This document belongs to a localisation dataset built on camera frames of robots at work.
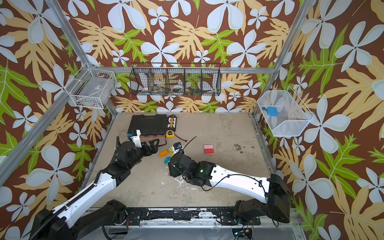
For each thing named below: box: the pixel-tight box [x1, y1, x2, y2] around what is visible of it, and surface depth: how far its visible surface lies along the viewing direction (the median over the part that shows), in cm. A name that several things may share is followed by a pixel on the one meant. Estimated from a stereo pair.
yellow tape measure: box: [166, 130, 175, 138], surface depth 107 cm
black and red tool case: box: [127, 114, 168, 138], surface depth 112 cm
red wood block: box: [204, 148, 215, 154], surface depth 98 cm
